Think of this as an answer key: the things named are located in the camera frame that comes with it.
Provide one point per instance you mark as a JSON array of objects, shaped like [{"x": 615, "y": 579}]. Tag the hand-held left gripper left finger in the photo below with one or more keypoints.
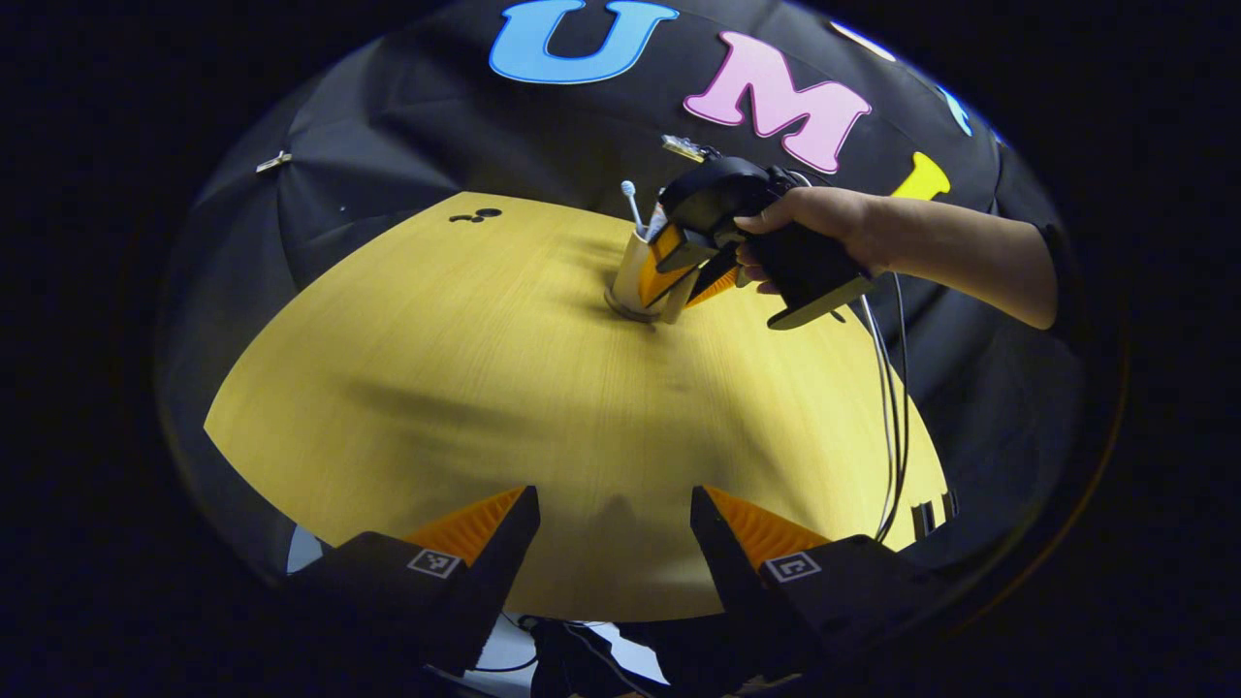
[{"x": 494, "y": 582}]

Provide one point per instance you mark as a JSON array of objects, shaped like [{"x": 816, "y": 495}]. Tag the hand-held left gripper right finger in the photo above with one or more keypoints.
[{"x": 732, "y": 582}]

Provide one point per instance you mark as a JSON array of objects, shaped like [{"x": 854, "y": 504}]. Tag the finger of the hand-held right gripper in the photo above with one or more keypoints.
[
  {"x": 664, "y": 271},
  {"x": 715, "y": 279}
]

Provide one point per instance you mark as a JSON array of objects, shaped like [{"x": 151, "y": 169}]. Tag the beige cup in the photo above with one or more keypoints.
[{"x": 630, "y": 281}]

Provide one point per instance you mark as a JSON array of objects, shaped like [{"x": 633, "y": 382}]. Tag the light blue toothbrush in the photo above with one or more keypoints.
[{"x": 632, "y": 204}]

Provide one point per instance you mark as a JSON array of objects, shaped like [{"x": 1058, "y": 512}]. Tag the black backdrop cloth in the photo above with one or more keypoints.
[{"x": 388, "y": 126}]

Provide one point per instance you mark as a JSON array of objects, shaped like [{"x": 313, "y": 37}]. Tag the black desk edge bracket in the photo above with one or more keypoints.
[{"x": 933, "y": 516}]

